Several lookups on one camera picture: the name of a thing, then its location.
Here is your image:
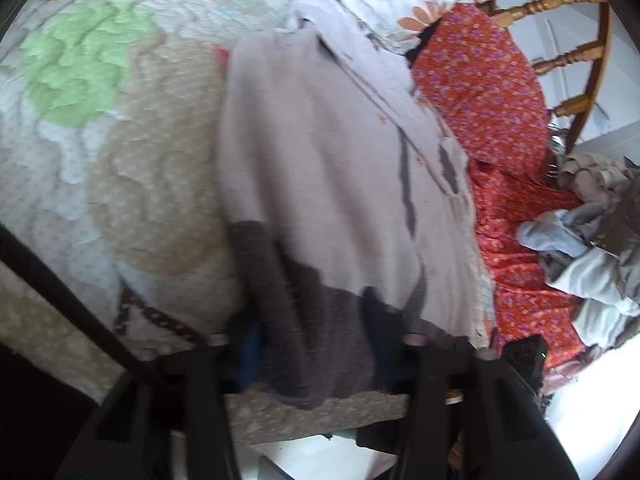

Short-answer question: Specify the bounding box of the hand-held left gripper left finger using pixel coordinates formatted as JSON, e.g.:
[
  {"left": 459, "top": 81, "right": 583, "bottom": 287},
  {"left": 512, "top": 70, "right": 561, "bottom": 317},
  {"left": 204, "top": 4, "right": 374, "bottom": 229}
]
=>
[{"left": 54, "top": 332, "right": 262, "bottom": 480}]

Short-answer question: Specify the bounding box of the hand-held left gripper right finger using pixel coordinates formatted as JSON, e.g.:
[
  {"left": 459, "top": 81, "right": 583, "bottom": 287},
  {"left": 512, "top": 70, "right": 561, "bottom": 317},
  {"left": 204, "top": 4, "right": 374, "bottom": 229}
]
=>
[{"left": 357, "top": 287, "right": 581, "bottom": 480}]

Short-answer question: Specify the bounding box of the beige zip cardigan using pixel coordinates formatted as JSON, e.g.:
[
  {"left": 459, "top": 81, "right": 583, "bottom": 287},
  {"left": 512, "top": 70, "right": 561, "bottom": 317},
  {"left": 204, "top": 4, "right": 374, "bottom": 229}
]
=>
[{"left": 217, "top": 0, "right": 493, "bottom": 411}]

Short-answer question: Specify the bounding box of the pile of grey clothes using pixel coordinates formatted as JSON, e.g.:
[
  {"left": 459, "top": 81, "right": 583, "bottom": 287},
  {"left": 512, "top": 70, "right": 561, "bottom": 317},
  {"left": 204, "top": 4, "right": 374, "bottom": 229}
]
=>
[{"left": 517, "top": 152, "right": 640, "bottom": 348}]

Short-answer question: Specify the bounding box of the quilted heart blanket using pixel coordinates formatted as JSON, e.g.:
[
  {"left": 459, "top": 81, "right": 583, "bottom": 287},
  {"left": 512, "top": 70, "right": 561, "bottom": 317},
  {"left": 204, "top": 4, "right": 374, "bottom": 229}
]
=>
[{"left": 0, "top": 0, "right": 411, "bottom": 446}]

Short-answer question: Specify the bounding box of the red floral cloth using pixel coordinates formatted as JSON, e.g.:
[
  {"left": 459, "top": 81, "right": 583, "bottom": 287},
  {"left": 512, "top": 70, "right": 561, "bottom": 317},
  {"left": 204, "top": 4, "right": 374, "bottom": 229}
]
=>
[{"left": 410, "top": 5, "right": 596, "bottom": 376}]

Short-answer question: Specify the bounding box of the black strap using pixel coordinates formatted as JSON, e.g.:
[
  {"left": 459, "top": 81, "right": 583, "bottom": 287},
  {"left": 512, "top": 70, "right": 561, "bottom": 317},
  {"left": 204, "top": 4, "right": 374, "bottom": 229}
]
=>
[{"left": 0, "top": 225, "right": 166, "bottom": 386}]

